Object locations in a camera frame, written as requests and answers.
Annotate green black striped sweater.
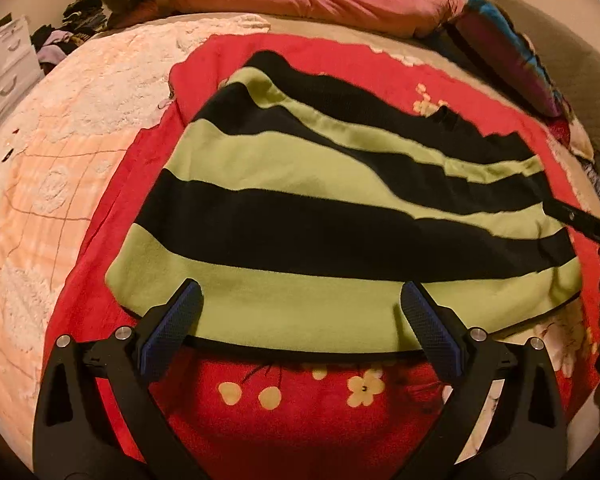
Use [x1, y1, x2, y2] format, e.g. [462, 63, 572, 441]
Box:
[105, 51, 582, 353]

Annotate pile of dark clothes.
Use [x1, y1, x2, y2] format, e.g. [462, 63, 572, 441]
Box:
[30, 0, 107, 75]

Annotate white pillow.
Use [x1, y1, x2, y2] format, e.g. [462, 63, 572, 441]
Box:
[568, 117, 595, 162]

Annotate grey quilted headboard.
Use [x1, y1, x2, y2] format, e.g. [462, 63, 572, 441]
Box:
[489, 0, 600, 175]

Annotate red floral blanket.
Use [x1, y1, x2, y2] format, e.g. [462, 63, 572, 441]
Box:
[47, 34, 600, 479]

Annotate multicolour striped pillow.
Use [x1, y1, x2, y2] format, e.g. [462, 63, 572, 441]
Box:
[445, 0, 565, 119]

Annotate cream white blanket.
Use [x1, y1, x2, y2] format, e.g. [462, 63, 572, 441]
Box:
[0, 14, 270, 463]

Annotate white drawer cabinet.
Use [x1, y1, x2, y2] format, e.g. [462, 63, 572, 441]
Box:
[0, 16, 44, 115]

